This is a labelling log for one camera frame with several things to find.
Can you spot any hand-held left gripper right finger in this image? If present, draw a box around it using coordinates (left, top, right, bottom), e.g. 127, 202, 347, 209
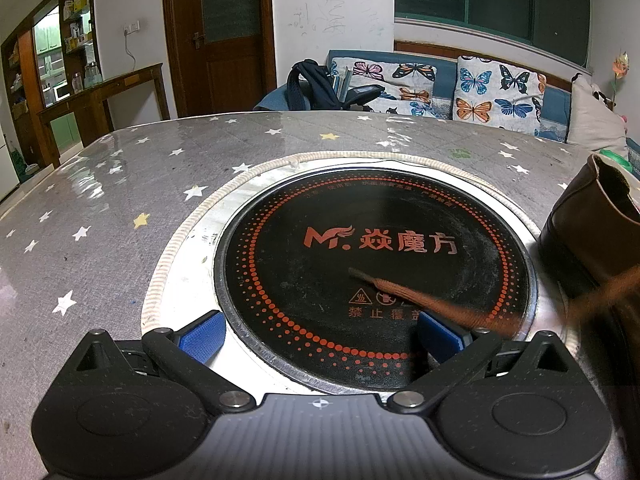
386, 310, 572, 412

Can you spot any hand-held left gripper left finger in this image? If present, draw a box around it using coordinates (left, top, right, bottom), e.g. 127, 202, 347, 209
74, 309, 254, 414

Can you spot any brown braided shoelace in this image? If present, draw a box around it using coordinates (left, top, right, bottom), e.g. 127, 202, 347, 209
347, 266, 640, 342

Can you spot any brown leather shoe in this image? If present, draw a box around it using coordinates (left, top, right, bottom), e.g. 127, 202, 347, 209
537, 152, 640, 376

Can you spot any round black induction cooker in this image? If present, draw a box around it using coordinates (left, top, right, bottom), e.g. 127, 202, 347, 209
214, 164, 540, 397

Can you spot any grey star print tablecloth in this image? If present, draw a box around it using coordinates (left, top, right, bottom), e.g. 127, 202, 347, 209
0, 109, 640, 441

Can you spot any blue sofa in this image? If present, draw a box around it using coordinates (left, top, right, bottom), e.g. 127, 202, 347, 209
252, 49, 573, 143

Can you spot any butterfly print pillow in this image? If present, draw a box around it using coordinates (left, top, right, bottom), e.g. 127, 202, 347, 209
330, 56, 439, 117
451, 55, 549, 137

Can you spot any wooden side table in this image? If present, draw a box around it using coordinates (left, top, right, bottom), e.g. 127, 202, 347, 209
37, 62, 171, 161

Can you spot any grey plain pillow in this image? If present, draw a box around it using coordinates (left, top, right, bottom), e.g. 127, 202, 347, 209
566, 76, 630, 157

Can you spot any dark blue backpack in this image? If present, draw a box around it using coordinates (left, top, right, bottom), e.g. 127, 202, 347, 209
285, 59, 387, 112

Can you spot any brown wooden door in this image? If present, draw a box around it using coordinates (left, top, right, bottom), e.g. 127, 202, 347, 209
161, 0, 278, 118

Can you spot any wooden display shelf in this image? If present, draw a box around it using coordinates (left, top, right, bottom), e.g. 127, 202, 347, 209
0, 0, 98, 171

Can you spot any paper flower decoration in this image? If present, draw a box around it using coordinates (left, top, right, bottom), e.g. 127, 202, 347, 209
611, 50, 631, 108

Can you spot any green framed window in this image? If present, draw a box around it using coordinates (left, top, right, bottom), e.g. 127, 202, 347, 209
392, 0, 591, 68

